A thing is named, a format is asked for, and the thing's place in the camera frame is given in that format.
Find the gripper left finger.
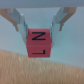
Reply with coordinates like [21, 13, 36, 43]
[0, 7, 29, 45]

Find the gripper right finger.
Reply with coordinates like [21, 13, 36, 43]
[49, 6, 78, 44]

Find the pink block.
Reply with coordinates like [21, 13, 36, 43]
[26, 27, 52, 57]

